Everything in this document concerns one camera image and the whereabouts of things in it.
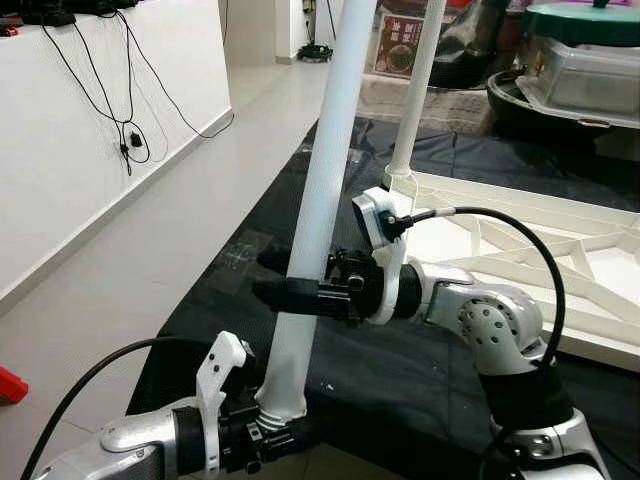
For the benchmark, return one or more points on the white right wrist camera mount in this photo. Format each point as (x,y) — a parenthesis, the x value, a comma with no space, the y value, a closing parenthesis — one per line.
(390,300)

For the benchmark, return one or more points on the green round lid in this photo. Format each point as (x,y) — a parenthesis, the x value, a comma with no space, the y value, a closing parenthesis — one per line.
(585,25)

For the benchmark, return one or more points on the black round basin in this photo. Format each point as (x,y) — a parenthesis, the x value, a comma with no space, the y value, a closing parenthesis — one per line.
(520,115)

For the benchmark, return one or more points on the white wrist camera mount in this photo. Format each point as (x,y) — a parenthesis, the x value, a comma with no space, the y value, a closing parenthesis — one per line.
(390,300)
(222,360)

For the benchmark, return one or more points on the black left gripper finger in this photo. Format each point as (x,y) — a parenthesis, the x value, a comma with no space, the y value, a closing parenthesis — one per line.
(306,430)

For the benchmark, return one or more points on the black power adapter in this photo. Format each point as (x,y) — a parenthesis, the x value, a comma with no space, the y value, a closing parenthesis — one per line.
(135,140)

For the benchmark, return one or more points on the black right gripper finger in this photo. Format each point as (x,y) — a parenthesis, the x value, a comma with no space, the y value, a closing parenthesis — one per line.
(273,260)
(285,297)

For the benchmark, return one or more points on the white plastic table leg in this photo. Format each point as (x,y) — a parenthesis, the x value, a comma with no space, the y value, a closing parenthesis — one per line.
(335,120)
(415,90)

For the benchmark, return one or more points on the patterned bench cloth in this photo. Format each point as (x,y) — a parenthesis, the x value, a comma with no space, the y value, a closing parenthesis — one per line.
(440,105)

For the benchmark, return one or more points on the clear plastic container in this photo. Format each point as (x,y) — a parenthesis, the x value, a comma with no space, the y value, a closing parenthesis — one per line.
(590,80)

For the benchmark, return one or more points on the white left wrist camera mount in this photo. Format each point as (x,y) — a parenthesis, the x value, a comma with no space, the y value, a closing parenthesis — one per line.
(222,360)

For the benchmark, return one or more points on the black tablecloth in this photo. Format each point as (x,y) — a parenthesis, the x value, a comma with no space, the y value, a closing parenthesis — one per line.
(400,400)

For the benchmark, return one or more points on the white plastic table top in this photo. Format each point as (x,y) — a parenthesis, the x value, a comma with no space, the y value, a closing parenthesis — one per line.
(560,250)

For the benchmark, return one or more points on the small red object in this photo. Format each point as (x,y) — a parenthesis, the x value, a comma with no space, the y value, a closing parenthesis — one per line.
(10,385)

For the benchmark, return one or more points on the orange lid storage box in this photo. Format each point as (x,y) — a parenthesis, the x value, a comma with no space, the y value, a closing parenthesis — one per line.
(395,50)

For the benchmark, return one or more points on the floor mop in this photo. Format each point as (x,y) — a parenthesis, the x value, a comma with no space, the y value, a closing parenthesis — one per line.
(315,52)

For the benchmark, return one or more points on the crumpled clear tape patch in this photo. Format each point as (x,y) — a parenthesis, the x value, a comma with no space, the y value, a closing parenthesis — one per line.
(245,255)

